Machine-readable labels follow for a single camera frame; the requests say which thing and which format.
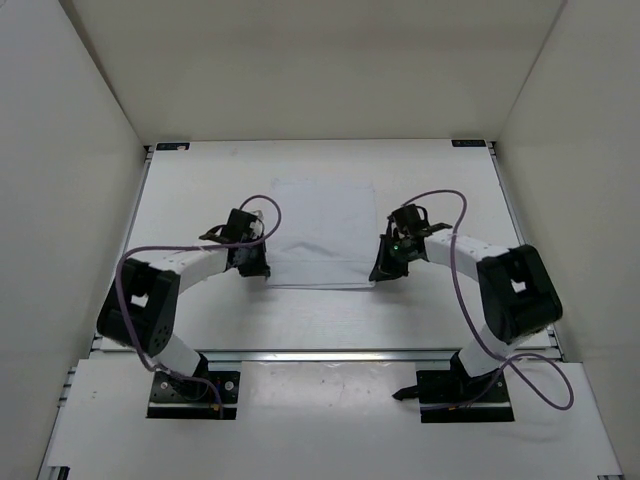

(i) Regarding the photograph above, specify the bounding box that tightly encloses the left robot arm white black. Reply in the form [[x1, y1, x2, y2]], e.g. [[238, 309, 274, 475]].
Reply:
[[97, 209, 270, 398]]

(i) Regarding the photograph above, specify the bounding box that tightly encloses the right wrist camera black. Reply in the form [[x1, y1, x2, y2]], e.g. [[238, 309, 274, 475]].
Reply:
[[391, 204, 430, 236]]

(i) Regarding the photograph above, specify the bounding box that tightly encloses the aluminium front rail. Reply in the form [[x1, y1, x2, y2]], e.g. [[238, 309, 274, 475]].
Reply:
[[92, 349, 564, 364]]

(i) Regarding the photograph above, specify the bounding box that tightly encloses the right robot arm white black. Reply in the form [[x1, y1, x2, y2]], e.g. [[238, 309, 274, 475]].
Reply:
[[369, 204, 562, 401]]

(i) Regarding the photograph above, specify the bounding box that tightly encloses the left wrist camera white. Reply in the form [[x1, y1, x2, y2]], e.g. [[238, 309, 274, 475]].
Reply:
[[249, 210, 265, 238]]

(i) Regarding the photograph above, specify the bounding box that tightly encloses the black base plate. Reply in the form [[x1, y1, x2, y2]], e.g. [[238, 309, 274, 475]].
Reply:
[[392, 356, 515, 424], [146, 363, 241, 421]]

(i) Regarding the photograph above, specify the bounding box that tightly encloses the corner marker label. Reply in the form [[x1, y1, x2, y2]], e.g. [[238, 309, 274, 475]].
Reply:
[[155, 142, 190, 151], [451, 139, 486, 148]]

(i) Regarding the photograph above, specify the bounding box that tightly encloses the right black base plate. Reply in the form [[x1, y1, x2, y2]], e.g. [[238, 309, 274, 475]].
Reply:
[[392, 356, 515, 424]]

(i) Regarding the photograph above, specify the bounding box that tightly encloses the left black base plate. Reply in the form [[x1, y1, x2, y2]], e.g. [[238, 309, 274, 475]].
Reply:
[[146, 363, 241, 421]]

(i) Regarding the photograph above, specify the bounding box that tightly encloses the white skirt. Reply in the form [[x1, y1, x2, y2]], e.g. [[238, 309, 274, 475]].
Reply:
[[266, 178, 379, 290]]

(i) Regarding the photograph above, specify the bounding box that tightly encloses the right corner marker label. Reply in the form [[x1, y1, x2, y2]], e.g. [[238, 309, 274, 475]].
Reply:
[[451, 139, 486, 148]]

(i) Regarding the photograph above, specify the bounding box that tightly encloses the left corner marker label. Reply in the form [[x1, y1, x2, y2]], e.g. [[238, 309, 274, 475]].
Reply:
[[155, 142, 190, 151]]

